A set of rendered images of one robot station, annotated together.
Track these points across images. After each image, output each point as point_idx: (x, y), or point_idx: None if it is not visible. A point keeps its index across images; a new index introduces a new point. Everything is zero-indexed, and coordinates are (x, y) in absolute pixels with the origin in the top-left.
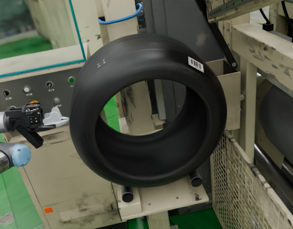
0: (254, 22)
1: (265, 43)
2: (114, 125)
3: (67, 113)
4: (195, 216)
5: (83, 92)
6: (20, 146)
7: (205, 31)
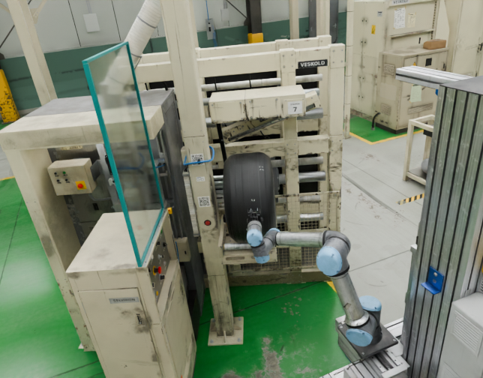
0: None
1: (245, 145)
2: (5, 364)
3: (163, 265)
4: (207, 307)
5: (268, 184)
6: (273, 228)
7: (180, 160)
